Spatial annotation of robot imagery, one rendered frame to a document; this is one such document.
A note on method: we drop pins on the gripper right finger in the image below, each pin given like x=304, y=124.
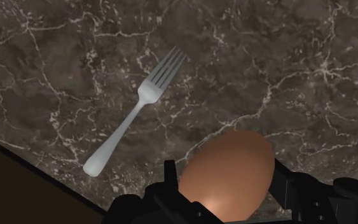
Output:
x=309, y=198

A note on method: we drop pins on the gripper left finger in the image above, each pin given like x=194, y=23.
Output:
x=163, y=203

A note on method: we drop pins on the brown egg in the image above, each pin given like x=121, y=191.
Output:
x=228, y=176

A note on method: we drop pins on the silver fork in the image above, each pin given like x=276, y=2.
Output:
x=129, y=121

